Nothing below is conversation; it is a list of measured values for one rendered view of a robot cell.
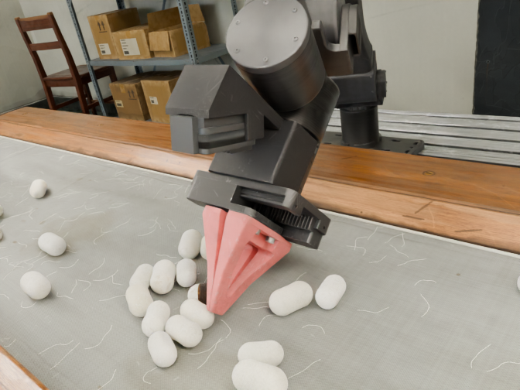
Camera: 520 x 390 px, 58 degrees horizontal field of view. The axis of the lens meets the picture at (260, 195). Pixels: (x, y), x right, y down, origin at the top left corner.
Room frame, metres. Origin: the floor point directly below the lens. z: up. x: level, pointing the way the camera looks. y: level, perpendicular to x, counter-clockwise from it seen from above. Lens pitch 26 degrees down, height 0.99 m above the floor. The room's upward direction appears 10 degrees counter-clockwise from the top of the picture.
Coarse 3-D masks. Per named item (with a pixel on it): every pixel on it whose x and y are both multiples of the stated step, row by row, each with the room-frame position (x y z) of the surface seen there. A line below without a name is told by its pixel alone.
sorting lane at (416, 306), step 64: (0, 192) 0.67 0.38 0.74; (64, 192) 0.62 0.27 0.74; (128, 192) 0.58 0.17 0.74; (0, 256) 0.47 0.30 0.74; (64, 256) 0.44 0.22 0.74; (128, 256) 0.42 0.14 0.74; (320, 256) 0.35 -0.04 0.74; (384, 256) 0.34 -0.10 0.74; (448, 256) 0.32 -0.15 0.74; (512, 256) 0.31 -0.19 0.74; (0, 320) 0.35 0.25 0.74; (64, 320) 0.33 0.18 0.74; (128, 320) 0.31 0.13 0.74; (256, 320) 0.29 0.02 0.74; (320, 320) 0.27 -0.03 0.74; (384, 320) 0.26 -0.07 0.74; (448, 320) 0.25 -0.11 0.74; (512, 320) 0.24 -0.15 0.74; (64, 384) 0.26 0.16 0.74; (128, 384) 0.25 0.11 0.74; (192, 384) 0.23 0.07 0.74; (320, 384) 0.22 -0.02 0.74; (384, 384) 0.21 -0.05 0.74; (448, 384) 0.20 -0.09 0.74; (512, 384) 0.19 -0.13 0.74
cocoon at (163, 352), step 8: (152, 336) 0.27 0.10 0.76; (160, 336) 0.27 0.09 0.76; (168, 336) 0.27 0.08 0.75; (152, 344) 0.26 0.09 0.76; (160, 344) 0.26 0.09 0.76; (168, 344) 0.26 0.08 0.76; (152, 352) 0.26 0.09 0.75; (160, 352) 0.25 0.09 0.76; (168, 352) 0.25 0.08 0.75; (176, 352) 0.26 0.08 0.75; (160, 360) 0.25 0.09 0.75; (168, 360) 0.25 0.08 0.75
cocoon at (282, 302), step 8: (288, 288) 0.29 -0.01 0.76; (296, 288) 0.29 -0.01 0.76; (304, 288) 0.29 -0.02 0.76; (272, 296) 0.29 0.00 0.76; (280, 296) 0.28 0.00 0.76; (288, 296) 0.28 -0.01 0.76; (296, 296) 0.28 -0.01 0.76; (304, 296) 0.29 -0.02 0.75; (312, 296) 0.29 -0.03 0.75; (272, 304) 0.28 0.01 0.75; (280, 304) 0.28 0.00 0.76; (288, 304) 0.28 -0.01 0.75; (296, 304) 0.28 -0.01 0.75; (304, 304) 0.28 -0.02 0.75; (280, 312) 0.28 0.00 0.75; (288, 312) 0.28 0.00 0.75
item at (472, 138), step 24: (336, 120) 0.92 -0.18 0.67; (384, 120) 0.87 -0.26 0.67; (408, 120) 0.85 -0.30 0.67; (432, 120) 0.82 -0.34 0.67; (456, 120) 0.80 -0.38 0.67; (480, 120) 0.78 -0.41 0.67; (504, 120) 0.76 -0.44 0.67; (432, 144) 0.72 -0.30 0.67; (456, 144) 0.70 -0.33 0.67; (480, 144) 0.68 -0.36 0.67; (504, 144) 0.66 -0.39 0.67
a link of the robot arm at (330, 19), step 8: (312, 0) 0.42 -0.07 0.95; (320, 0) 0.42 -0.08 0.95; (328, 0) 0.41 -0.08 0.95; (336, 0) 0.41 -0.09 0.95; (344, 0) 0.45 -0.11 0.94; (312, 8) 0.41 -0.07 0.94; (320, 8) 0.41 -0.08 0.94; (328, 8) 0.41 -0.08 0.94; (336, 8) 0.40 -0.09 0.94; (312, 16) 0.41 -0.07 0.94; (320, 16) 0.41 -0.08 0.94; (328, 16) 0.40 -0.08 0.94; (336, 16) 0.40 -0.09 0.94; (328, 24) 0.40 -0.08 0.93; (336, 24) 0.40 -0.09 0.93; (328, 32) 0.40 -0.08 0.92; (336, 32) 0.40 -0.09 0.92; (328, 40) 0.40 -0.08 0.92; (336, 40) 0.40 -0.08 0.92
